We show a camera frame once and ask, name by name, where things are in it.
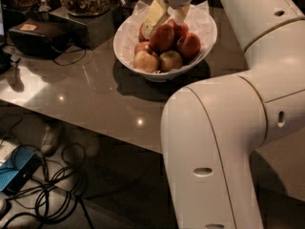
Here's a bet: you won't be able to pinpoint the large red top apple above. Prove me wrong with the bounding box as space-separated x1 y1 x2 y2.
150 24 174 52

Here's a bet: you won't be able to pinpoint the black cable on table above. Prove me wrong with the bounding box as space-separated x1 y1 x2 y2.
51 46 88 67

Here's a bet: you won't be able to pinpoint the white paper liner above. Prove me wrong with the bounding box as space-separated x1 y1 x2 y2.
116 0 214 69

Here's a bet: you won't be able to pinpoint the yellow-red apple front left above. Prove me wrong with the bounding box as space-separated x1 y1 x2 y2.
133 51 159 73

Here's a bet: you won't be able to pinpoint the red apple back right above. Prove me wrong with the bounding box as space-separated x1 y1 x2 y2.
168 19 189 41

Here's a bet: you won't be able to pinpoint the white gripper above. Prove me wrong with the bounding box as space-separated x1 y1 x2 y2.
142 0 192 39

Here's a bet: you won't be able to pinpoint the white bowl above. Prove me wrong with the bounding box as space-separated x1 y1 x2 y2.
112 1 218 83

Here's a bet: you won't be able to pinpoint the grey jar stand block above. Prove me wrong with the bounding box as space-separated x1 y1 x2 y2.
50 8 115 50

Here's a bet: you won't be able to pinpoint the red apple back left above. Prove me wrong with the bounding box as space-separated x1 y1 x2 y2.
138 23 149 42

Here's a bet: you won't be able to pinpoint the black box device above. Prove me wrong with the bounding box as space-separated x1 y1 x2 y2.
9 19 71 59

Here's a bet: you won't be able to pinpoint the pink apple left middle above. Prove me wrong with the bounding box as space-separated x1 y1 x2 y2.
134 41 153 53

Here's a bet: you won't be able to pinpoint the black floor cables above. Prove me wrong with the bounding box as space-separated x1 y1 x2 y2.
0 113 96 229

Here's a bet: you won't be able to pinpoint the blue box on floor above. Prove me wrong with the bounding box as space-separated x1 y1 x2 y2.
0 147 41 196

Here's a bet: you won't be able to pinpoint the white shoe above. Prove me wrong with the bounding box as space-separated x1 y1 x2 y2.
41 123 62 156

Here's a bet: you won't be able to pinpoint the metal scoop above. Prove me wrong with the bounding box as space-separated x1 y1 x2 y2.
38 0 51 12

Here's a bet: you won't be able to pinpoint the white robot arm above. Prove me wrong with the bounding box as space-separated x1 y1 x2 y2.
161 0 305 229

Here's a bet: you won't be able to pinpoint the yellow-green apple front centre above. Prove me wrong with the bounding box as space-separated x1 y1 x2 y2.
159 51 183 73

